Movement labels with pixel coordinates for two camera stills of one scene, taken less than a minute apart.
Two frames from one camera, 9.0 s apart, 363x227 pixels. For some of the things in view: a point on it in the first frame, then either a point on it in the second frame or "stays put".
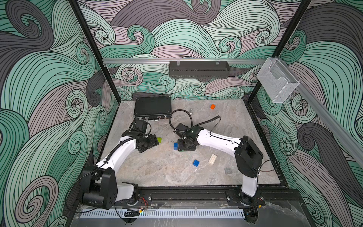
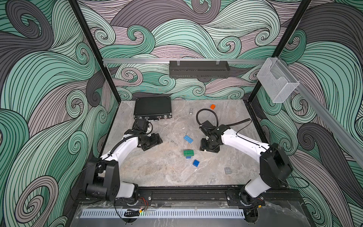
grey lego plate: (228, 170) stays put
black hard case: (154, 108) stays put
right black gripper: (180, 148) -> (203, 147)
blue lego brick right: (196, 163) stays put
